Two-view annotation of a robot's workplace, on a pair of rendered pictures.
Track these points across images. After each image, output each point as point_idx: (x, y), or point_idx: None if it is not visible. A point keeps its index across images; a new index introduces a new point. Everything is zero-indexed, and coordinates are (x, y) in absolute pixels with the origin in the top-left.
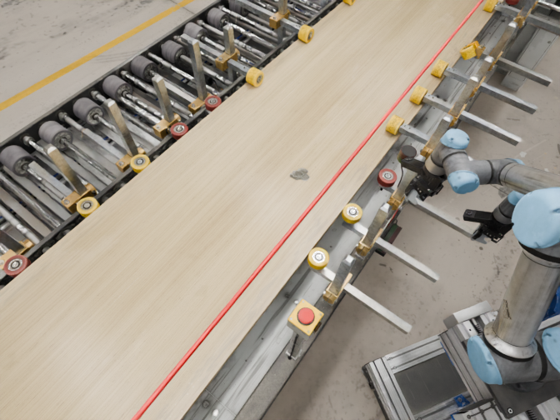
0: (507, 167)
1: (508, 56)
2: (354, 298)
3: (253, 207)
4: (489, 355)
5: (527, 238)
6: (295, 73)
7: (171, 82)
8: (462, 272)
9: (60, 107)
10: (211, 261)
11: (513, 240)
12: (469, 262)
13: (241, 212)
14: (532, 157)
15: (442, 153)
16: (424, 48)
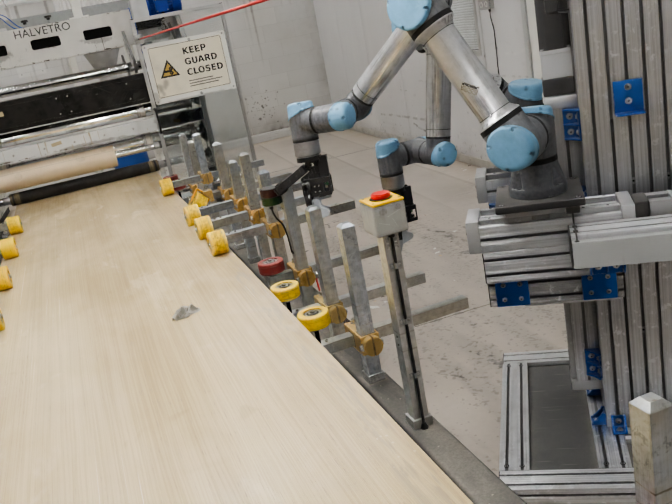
0: (354, 87)
1: None
2: (392, 331)
3: (178, 353)
4: (506, 126)
5: (418, 15)
6: (38, 301)
7: None
8: (439, 404)
9: None
10: (209, 397)
11: (431, 353)
12: (429, 394)
13: (170, 363)
14: (348, 310)
15: (303, 121)
16: (153, 226)
